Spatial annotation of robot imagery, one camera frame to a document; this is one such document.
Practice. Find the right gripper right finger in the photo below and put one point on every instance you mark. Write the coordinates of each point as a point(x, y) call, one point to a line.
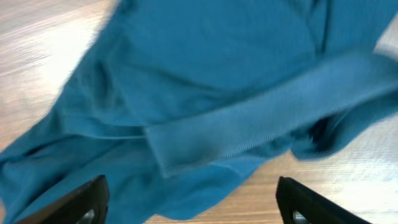
point(299, 204)

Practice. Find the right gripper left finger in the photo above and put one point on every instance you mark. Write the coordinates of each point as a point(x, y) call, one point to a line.
point(87, 204)

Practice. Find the blue polo shirt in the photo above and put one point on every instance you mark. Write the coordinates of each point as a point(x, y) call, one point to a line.
point(177, 103)

